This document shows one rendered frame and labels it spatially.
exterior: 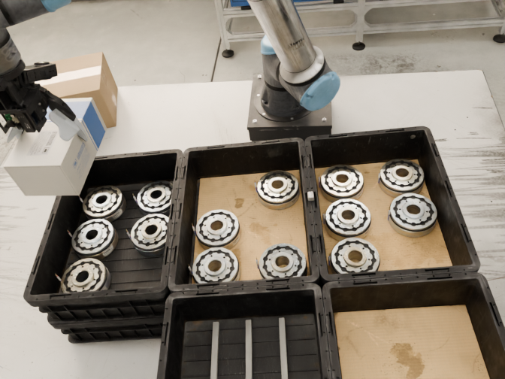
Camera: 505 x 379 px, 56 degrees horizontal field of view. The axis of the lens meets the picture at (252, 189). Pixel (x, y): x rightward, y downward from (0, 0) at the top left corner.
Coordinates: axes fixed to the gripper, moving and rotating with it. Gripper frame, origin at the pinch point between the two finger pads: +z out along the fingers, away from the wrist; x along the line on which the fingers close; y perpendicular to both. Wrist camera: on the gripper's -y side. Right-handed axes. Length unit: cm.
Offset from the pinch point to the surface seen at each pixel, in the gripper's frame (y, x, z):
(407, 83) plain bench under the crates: -65, 84, 41
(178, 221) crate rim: 8.4, 23.6, 17.7
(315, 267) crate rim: 19, 53, 18
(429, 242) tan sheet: 7, 78, 28
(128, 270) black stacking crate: 15.0, 10.6, 27.6
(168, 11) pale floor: -252, -56, 113
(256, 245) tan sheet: 8.1, 39.7, 27.7
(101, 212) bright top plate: 0.4, 0.7, 24.9
